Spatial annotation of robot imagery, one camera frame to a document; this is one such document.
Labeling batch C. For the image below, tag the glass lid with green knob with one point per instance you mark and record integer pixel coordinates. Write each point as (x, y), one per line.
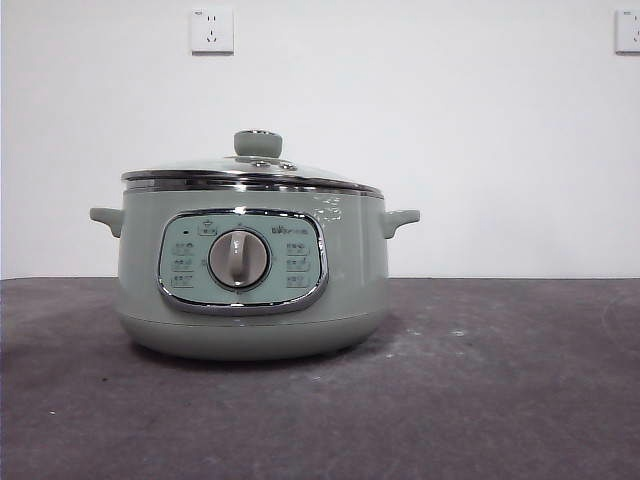
(258, 144)

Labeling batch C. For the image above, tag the green electric cooking pot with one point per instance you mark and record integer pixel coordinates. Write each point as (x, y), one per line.
(350, 260)

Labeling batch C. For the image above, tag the white wall socket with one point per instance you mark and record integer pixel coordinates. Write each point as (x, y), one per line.
(212, 31)
(629, 31)

